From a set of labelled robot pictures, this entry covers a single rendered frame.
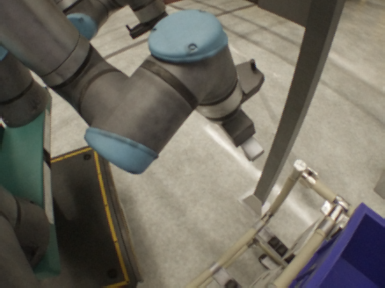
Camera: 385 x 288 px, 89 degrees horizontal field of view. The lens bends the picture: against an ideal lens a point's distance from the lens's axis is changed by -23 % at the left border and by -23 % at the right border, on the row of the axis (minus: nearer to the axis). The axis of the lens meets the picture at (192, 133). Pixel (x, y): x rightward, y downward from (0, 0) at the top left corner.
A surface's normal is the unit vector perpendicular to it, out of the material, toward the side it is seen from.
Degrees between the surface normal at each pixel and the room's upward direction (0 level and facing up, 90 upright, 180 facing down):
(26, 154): 0
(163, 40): 19
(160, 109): 56
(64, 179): 0
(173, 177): 0
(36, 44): 95
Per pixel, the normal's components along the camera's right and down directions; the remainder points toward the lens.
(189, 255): -0.03, -0.65
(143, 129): 0.37, 0.18
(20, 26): 0.54, 0.69
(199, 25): -0.26, -0.43
